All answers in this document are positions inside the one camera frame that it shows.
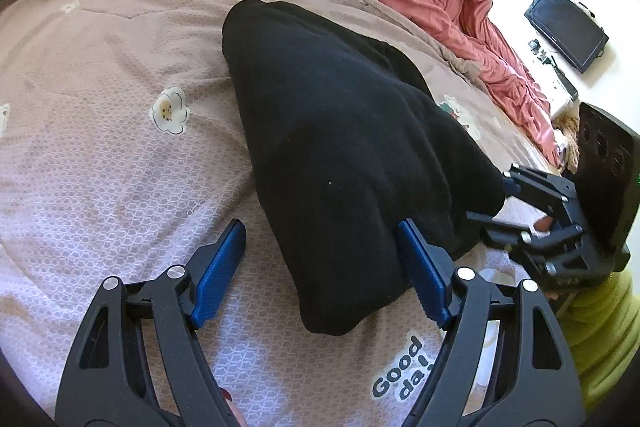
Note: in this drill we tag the person's left hand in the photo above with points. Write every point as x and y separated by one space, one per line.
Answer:
235 409

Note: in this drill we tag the beige patterned cloth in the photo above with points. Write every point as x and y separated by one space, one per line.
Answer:
567 142

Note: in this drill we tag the beige strawberry printed blanket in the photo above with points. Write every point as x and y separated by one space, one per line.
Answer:
100 157

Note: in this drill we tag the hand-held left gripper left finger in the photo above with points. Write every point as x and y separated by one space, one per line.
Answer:
220 272

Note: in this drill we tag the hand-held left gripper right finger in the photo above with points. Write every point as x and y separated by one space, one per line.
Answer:
422 272

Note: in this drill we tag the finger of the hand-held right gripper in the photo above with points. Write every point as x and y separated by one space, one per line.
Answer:
542 192
520 239

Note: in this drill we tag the black flat television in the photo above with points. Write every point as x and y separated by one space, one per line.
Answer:
567 27

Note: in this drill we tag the black knit garment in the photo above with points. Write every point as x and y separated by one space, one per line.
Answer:
340 147

